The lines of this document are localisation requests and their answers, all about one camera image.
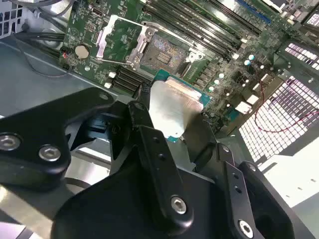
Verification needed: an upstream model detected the silver CPU with green edge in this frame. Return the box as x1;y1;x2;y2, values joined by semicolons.
149;68;214;145

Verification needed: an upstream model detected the metal socket cover frame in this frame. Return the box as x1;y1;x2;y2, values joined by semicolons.
96;14;153;71

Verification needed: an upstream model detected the metal CPU locking lever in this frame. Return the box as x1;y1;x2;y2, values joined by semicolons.
142;21;197;47

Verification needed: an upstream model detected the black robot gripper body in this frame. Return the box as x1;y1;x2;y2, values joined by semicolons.
51;154;235;239

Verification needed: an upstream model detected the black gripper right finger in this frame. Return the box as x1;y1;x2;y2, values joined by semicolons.
184;112;316;239

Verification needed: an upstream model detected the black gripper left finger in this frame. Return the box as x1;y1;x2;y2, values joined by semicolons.
0;83;195;237

